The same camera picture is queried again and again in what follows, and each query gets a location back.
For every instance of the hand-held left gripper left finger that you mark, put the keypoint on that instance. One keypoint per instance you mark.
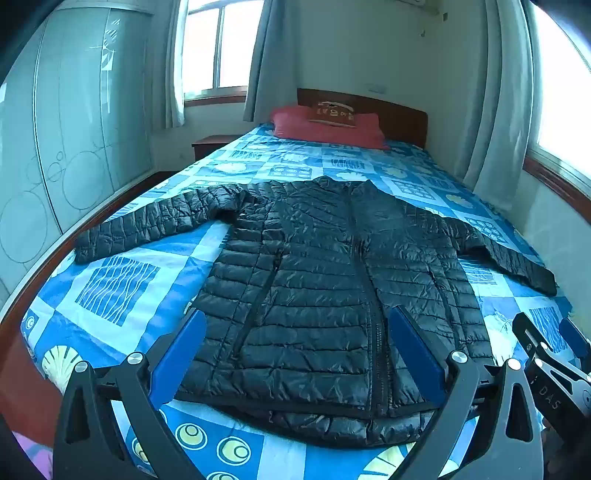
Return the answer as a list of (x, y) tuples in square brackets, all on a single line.
[(182, 350)]

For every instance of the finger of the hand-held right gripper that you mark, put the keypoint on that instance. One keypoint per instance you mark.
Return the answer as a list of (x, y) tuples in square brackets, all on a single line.
[(575, 339), (526, 330)]

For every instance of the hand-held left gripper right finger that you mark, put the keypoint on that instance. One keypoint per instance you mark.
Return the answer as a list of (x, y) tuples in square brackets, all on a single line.
[(415, 350)]

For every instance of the black puffer jacket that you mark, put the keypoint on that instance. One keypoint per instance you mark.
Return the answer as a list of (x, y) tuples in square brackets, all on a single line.
[(323, 277)]

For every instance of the blue patterned bed sheet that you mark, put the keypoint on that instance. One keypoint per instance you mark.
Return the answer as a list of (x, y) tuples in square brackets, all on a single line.
[(138, 286)]

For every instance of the pink cloth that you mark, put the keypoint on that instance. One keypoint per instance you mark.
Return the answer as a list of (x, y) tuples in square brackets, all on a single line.
[(32, 457)]

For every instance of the wooden nightstand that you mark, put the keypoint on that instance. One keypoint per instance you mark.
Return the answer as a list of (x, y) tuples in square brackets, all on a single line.
[(207, 145)]

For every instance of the window with wooden sill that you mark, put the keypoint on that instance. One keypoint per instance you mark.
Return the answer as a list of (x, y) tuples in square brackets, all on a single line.
[(563, 115), (235, 46)]

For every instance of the wooden headboard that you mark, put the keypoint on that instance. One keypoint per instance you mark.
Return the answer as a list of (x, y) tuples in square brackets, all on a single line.
[(408, 120)]

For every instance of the grey curtain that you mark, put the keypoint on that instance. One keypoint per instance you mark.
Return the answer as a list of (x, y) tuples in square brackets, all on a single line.
[(272, 69), (498, 92)]

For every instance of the red pillow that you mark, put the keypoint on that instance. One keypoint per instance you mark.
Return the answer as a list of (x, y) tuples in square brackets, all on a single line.
[(295, 127)]

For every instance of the small brown printed cushion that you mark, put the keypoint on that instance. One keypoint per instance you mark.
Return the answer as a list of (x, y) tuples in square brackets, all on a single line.
[(332, 113)]

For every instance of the glass sliding door wardrobe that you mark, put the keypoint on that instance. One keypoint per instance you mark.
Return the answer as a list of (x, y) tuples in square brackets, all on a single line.
[(69, 115)]

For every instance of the white curtain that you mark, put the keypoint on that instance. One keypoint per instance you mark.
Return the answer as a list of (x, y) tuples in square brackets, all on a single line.
[(173, 69)]

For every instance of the white air conditioner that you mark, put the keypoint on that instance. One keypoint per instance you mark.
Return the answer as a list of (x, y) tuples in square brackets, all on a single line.
[(413, 2)]

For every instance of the wooden bed frame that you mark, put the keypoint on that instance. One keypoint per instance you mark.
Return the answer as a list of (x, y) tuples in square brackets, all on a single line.
[(27, 392)]

